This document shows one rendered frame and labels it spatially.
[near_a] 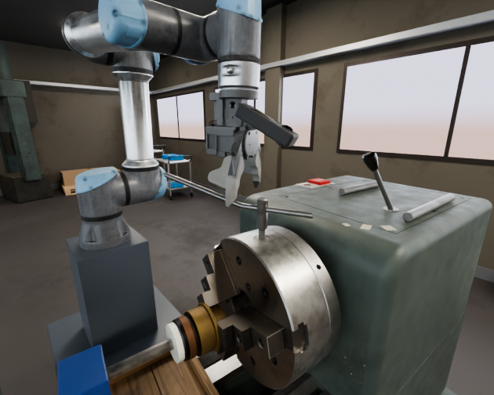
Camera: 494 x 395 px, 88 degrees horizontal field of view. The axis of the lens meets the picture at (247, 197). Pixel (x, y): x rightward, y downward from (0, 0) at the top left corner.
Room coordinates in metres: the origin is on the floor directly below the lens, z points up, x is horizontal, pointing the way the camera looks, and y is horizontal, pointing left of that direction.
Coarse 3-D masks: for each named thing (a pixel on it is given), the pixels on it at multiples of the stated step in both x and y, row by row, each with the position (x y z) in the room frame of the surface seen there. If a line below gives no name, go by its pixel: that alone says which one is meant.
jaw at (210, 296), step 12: (216, 252) 0.52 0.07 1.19; (204, 264) 0.53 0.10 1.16; (216, 264) 0.50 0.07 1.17; (228, 264) 0.51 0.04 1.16; (216, 276) 0.48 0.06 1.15; (228, 276) 0.49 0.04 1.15; (204, 288) 0.48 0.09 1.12; (216, 288) 0.46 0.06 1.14; (228, 288) 0.47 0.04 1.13; (240, 288) 0.48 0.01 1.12; (204, 300) 0.44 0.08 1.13; (216, 300) 0.45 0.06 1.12
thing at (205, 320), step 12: (192, 312) 0.41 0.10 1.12; (204, 312) 0.41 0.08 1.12; (216, 312) 0.43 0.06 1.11; (180, 324) 0.39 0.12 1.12; (192, 324) 0.39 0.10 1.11; (204, 324) 0.39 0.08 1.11; (216, 324) 0.39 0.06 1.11; (192, 336) 0.37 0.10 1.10; (204, 336) 0.38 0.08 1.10; (216, 336) 0.39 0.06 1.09; (192, 348) 0.36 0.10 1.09; (204, 348) 0.37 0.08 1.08; (216, 348) 0.39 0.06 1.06
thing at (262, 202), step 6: (258, 198) 0.49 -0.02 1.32; (264, 198) 0.49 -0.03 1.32; (258, 204) 0.48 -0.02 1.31; (264, 204) 0.48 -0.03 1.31; (258, 210) 0.48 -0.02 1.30; (264, 210) 0.48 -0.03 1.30; (258, 216) 0.48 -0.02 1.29; (264, 216) 0.48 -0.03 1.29; (258, 222) 0.48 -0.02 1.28; (264, 222) 0.48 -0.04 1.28; (258, 228) 0.48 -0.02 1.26; (264, 228) 0.48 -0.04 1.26; (264, 234) 0.49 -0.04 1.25
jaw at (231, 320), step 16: (224, 320) 0.41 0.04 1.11; (240, 320) 0.40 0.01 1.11; (256, 320) 0.40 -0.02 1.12; (272, 320) 0.39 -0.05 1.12; (224, 336) 0.38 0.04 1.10; (240, 336) 0.37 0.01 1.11; (256, 336) 0.36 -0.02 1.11; (272, 336) 0.35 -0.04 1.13; (288, 336) 0.36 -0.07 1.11; (304, 336) 0.37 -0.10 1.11; (272, 352) 0.34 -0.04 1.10
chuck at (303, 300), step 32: (256, 256) 0.43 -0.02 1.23; (288, 256) 0.44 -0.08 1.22; (256, 288) 0.43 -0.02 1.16; (288, 288) 0.39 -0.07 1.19; (320, 288) 0.41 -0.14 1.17; (288, 320) 0.36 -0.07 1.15; (320, 320) 0.39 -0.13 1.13; (256, 352) 0.43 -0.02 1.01; (288, 352) 0.36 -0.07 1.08; (320, 352) 0.38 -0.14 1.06; (288, 384) 0.36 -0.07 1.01
